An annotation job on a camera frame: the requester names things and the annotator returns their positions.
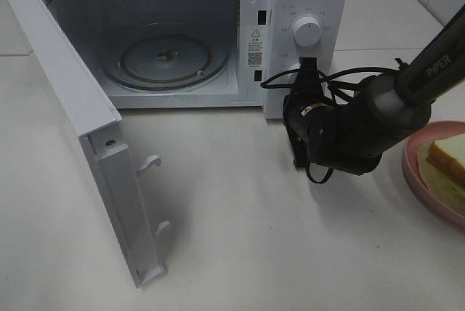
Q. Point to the upper white power knob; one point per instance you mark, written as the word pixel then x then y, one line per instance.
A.
pixel 307 30

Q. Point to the pink round plate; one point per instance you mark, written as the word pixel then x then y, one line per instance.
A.
pixel 410 166

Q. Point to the lower white timer knob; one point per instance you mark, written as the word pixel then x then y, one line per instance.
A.
pixel 290 77

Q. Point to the white bread sandwich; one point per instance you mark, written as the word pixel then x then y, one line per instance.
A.
pixel 441 166

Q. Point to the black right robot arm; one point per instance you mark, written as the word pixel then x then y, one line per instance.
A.
pixel 387 107

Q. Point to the white microwave door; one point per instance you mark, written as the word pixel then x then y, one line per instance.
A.
pixel 97 126

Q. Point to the glass microwave turntable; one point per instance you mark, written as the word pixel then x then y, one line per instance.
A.
pixel 166 56

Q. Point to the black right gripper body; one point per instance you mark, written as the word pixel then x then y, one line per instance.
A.
pixel 310 119

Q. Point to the white microwave oven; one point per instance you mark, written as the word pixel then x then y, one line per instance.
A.
pixel 264 46

